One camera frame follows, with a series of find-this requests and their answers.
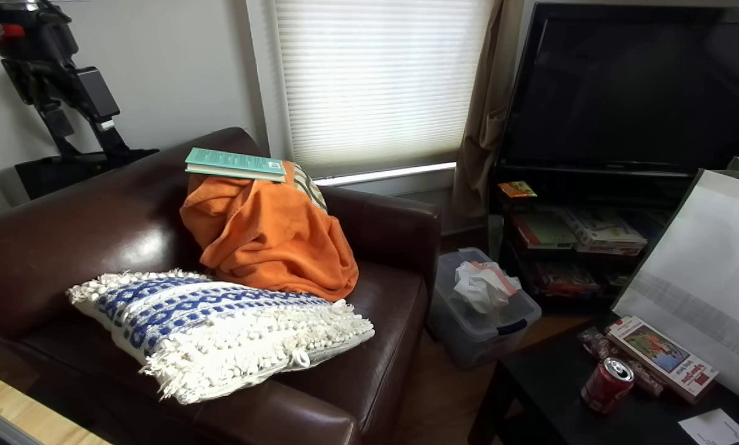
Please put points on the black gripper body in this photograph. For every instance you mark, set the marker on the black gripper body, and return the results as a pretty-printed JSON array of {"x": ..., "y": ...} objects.
[{"x": 38, "y": 56}]

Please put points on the teal green book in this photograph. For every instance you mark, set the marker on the teal green book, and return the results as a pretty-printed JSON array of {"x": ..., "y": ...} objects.
[{"x": 233, "y": 163}]

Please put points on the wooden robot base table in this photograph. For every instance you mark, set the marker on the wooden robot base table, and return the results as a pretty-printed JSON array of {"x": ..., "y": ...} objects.
[{"x": 42, "y": 424}]

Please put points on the striped cushion under towel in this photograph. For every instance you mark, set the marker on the striped cushion under towel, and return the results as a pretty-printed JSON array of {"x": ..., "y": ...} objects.
[{"x": 306, "y": 185}]

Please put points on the orange towel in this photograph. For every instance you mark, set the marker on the orange towel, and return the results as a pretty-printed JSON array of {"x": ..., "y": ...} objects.
[{"x": 267, "y": 236}]

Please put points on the black tote bag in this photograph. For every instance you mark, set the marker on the black tote bag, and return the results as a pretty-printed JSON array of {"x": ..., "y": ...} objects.
[{"x": 53, "y": 173}]

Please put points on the blue white fringed pillow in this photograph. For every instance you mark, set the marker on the blue white fringed pillow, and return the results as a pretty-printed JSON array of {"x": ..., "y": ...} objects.
[{"x": 202, "y": 340}]

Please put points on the white window blind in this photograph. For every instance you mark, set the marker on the white window blind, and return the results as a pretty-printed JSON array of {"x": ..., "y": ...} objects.
[{"x": 375, "y": 79}]

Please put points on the brown leather armchair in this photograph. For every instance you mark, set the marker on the brown leather armchair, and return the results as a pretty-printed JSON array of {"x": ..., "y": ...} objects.
[{"x": 127, "y": 220}]

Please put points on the beige curtain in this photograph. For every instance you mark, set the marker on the beige curtain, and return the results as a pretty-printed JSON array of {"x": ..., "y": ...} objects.
[{"x": 489, "y": 107}]

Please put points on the grey plastic storage bin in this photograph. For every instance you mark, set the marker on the grey plastic storage bin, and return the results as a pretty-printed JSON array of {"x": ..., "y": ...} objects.
[{"x": 478, "y": 313}]

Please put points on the black flat television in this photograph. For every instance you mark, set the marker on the black flat television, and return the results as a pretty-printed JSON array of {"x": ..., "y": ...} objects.
[{"x": 625, "y": 88}]

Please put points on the black tv stand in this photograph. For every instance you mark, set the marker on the black tv stand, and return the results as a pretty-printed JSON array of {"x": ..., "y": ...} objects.
[{"x": 573, "y": 238}]

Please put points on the black coffee table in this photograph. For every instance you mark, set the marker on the black coffee table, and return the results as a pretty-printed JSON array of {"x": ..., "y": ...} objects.
[{"x": 556, "y": 394}]

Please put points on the red soda can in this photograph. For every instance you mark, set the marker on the red soda can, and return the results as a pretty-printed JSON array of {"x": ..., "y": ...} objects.
[{"x": 609, "y": 384}]

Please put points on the red white card box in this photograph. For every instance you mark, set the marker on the red white card box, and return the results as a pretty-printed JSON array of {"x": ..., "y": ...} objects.
[{"x": 666, "y": 358}]

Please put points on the white paper bag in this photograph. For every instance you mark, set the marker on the white paper bag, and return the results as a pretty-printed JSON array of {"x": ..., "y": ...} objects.
[{"x": 688, "y": 285}]

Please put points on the white paper sheet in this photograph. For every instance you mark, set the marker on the white paper sheet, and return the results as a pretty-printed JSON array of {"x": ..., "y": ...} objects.
[{"x": 711, "y": 429}]

